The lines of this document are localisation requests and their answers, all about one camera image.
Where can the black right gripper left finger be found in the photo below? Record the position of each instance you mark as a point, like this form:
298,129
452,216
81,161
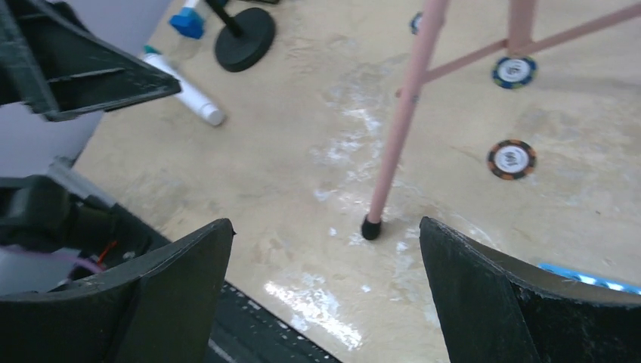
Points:
158,307

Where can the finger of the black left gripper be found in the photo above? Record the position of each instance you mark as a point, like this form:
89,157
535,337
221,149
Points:
54,65

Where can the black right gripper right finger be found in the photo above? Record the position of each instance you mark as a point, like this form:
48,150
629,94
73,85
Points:
496,308

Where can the white microphone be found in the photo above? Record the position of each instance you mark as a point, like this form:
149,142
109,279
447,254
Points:
190,95

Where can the black microphone stand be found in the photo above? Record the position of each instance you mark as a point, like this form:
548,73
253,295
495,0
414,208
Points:
245,39

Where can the light blue building baseplate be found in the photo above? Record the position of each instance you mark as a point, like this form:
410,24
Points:
590,279

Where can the blue and white brick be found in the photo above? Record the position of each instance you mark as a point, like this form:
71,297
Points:
188,22

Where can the orange black poker chip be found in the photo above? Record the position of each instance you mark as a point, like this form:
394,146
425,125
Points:
511,159

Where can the blue poker chip near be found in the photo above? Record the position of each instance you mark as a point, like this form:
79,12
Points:
514,72

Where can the blue poker chip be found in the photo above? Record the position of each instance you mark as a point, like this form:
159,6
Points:
415,23
514,72

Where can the pink music stand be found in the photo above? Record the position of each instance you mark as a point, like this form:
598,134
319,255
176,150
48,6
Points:
518,42

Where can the blue poker chip far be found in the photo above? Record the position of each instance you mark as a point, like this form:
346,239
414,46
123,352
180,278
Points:
415,23

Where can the aluminium table edge rail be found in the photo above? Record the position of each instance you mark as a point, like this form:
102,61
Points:
62,173

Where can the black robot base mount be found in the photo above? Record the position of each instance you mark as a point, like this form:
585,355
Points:
67,239

